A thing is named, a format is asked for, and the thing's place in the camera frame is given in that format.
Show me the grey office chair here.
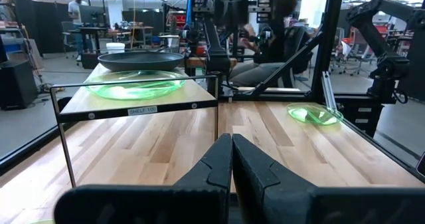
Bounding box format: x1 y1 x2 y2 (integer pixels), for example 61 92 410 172
61 21 80 59

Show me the dark grey plate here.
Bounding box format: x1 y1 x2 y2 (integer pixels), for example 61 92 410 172
97 51 185 72

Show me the white bucket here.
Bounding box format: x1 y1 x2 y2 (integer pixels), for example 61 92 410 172
105 42 126 54

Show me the wooden workbench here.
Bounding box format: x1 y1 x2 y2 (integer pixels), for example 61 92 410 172
184 56 238 69

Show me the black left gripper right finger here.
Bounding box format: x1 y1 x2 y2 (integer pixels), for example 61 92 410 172
232 133 425 224

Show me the black phone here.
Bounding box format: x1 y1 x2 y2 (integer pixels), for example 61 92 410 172
415 152 425 177

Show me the black desk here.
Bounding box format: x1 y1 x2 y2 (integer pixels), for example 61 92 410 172
78 26 109 54

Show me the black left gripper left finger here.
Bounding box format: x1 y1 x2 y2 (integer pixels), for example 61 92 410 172
54 133 232 224

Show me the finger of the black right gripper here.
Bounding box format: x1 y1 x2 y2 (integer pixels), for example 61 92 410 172
231 0 250 28
214 0 232 28

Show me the black camera on stand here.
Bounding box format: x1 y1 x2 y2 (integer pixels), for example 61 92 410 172
179 23 202 57

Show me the black bin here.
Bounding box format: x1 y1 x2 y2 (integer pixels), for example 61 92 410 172
82 52 100 69

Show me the black drawer cabinet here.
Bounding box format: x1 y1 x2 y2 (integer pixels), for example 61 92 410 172
337 97 386 138

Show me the wood shelf with black frame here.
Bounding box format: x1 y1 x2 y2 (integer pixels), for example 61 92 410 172
49 59 220 188

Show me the person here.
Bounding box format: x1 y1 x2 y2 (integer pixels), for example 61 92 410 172
228 0 315 88
68 0 91 61

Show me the black cabinet box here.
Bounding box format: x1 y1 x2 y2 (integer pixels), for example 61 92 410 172
0 60 38 111

